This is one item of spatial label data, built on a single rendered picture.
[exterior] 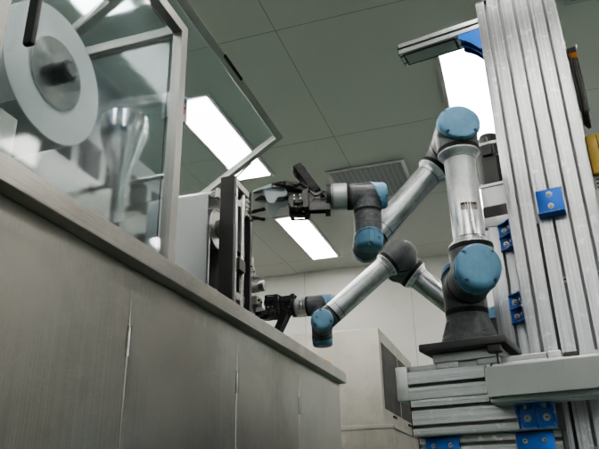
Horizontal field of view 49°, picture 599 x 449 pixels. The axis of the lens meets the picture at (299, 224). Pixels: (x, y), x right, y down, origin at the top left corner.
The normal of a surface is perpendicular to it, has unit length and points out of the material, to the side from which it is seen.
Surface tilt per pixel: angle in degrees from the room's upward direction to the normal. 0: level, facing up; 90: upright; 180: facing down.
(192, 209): 90
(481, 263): 98
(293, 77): 180
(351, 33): 180
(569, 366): 90
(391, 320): 90
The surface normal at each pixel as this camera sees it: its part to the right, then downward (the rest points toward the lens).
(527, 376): -0.47, -0.33
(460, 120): -0.04, -0.51
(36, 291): 0.95, -0.14
